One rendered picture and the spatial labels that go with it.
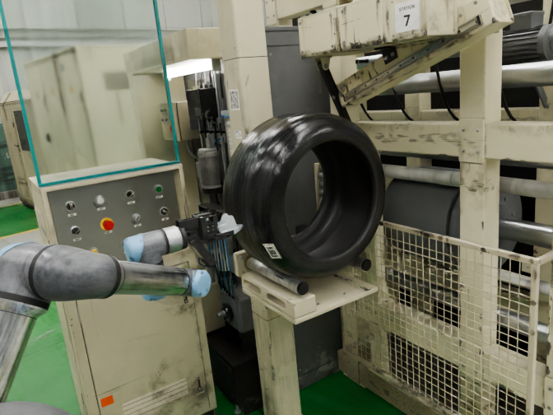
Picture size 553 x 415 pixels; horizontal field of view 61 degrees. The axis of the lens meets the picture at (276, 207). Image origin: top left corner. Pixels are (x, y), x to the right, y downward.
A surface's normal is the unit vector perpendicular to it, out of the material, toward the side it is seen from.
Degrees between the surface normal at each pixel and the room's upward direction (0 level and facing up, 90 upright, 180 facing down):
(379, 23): 90
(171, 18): 90
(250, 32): 90
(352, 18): 90
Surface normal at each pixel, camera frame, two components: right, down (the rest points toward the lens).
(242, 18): 0.54, 0.15
